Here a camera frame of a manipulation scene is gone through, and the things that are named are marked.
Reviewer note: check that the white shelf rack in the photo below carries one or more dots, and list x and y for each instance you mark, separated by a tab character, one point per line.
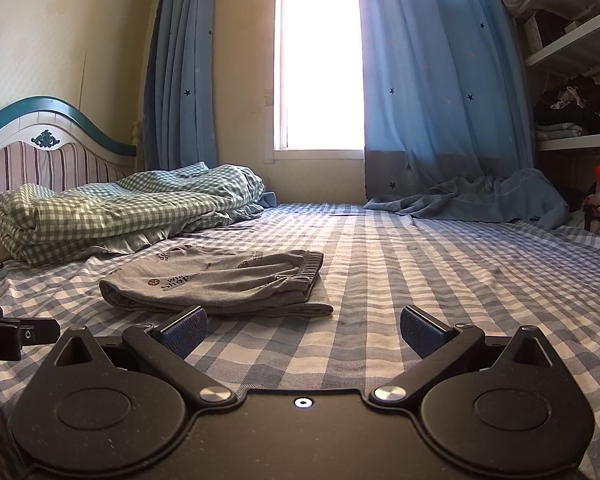
570	45

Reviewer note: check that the striped headboard with teal trim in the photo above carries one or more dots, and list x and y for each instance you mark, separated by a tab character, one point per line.
45	160

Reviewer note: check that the blue star curtain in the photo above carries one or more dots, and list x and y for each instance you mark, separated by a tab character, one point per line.
430	60
180	60

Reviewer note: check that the folded grey clothes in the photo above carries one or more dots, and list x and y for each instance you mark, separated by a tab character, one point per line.
560	131

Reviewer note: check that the blue checked bed sheet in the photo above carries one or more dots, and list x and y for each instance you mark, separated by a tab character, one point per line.
430	270

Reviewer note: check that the green checked quilt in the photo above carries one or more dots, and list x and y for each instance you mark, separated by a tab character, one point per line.
105	210

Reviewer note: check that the bright window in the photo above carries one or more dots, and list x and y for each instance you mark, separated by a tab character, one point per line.
315	55

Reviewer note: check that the grey printed pants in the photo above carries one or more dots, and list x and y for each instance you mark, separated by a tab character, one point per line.
220	280

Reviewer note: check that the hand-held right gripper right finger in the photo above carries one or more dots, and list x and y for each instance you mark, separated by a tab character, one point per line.
420	336

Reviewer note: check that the pile of dark clothes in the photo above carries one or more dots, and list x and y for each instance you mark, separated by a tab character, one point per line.
580	100

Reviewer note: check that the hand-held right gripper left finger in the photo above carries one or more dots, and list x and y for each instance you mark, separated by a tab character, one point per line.
187	331

